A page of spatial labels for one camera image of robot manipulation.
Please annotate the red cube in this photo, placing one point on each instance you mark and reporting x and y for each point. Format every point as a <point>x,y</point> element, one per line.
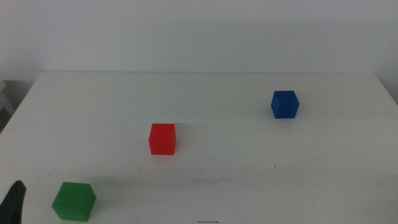
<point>161,140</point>

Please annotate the blue cube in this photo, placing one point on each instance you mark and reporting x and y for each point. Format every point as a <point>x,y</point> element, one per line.
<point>285,105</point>

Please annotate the green cube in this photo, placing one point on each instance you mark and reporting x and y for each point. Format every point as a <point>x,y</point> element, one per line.
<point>73,203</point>

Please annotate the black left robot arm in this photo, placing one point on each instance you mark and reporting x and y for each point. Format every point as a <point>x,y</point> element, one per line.
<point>12,205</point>

